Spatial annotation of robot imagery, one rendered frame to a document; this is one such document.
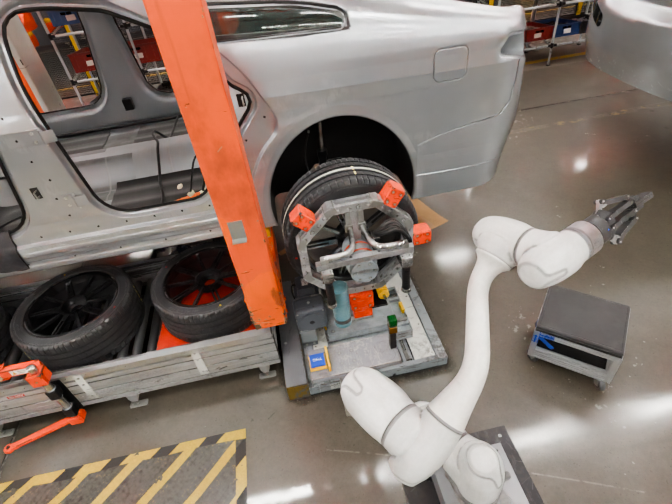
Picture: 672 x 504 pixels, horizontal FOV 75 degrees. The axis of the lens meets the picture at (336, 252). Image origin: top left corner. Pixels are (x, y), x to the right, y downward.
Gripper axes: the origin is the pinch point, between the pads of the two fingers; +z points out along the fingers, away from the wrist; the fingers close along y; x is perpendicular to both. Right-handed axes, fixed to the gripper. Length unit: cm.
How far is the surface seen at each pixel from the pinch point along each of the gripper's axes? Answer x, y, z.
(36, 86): -497, -301, -156
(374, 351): -110, 38, -52
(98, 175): -236, -118, -128
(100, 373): -173, -10, -171
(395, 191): -85, -26, -18
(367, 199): -90, -29, -29
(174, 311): -168, -20, -125
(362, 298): -125, 17, -40
